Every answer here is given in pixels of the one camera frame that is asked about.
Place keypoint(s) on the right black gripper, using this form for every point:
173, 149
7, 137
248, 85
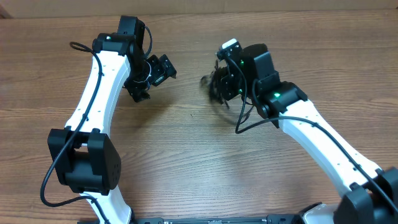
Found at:
227, 84

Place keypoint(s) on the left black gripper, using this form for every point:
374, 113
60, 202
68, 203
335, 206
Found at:
161, 73

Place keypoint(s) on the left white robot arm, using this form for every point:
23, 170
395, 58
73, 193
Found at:
83, 156

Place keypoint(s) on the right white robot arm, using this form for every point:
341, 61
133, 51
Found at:
368, 193

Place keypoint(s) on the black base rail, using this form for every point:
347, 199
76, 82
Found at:
217, 220

